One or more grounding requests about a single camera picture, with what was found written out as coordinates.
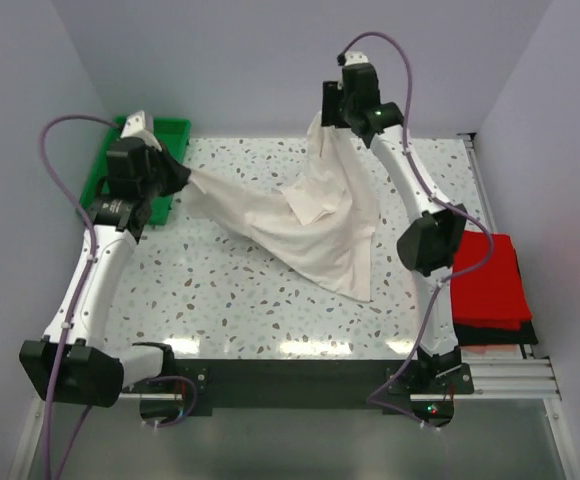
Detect red folded t shirt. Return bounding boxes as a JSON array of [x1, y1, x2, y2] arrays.
[[450, 234, 532, 331]]

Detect white printed t shirt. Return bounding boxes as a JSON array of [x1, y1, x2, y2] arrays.
[[182, 116, 380, 302]]

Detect aluminium frame rail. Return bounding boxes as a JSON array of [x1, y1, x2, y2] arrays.
[[468, 359, 561, 400]]

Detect black folded t shirt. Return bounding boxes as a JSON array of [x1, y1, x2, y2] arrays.
[[454, 322, 538, 346]]

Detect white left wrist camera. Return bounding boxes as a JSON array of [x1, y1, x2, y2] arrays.
[[120, 110, 161, 149]]

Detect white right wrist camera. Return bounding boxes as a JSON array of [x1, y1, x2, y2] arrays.
[[337, 50, 369, 67]]

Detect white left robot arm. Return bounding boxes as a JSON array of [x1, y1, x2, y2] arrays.
[[19, 136, 191, 407]]

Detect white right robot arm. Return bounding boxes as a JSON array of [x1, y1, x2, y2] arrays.
[[322, 59, 466, 393]]

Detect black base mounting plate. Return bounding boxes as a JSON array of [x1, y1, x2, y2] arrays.
[[133, 359, 475, 426]]

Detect green plastic tray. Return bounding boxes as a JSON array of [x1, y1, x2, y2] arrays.
[[80, 111, 191, 226]]

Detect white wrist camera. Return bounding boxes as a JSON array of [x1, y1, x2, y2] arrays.
[[337, 50, 369, 67], [120, 110, 161, 149]]

